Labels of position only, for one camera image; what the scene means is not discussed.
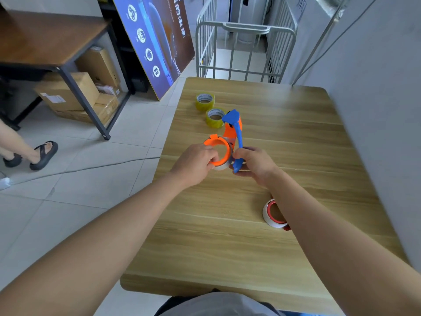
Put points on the person's left forearm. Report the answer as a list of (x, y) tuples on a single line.
[(98, 246)]

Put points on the blue poster board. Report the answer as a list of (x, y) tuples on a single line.
[(158, 39)]

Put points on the person's right forearm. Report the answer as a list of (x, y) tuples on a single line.
[(335, 246)]

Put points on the yellow tape roll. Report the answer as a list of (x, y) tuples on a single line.
[(214, 121), (205, 102)]

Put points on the small white package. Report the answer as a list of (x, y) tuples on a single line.
[(107, 90)]

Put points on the flat cardboard box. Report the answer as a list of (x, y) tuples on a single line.
[(105, 106)]

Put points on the upright cardboard box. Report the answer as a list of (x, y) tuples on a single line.
[(98, 65)]

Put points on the person's right hand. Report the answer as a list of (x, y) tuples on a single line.
[(258, 164)]

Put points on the white standing appliance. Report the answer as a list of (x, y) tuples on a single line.
[(250, 13)]

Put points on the black shelf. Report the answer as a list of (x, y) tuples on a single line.
[(131, 62)]

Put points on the large cardboard box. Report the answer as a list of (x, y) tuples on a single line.
[(70, 90)]

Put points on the person's left hand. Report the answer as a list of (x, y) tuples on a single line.
[(192, 164)]

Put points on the orange and blue tape dispenser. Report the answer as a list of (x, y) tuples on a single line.
[(238, 134)]

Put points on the red and white tape roll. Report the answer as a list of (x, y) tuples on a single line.
[(269, 217)]

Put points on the grey metal cage cart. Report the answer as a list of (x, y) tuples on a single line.
[(245, 28)]

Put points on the person's left thumb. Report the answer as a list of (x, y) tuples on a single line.
[(212, 155)]

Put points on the slanted metal pole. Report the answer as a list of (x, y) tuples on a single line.
[(319, 42)]

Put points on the person's right thumb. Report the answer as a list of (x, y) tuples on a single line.
[(239, 160)]

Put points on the black sandal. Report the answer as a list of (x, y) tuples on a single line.
[(13, 160), (44, 157)]

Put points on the white shoe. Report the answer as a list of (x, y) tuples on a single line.
[(4, 183)]

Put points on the dark wooden table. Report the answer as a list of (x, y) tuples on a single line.
[(42, 36)]

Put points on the person's grey shirt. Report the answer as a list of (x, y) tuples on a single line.
[(217, 306)]

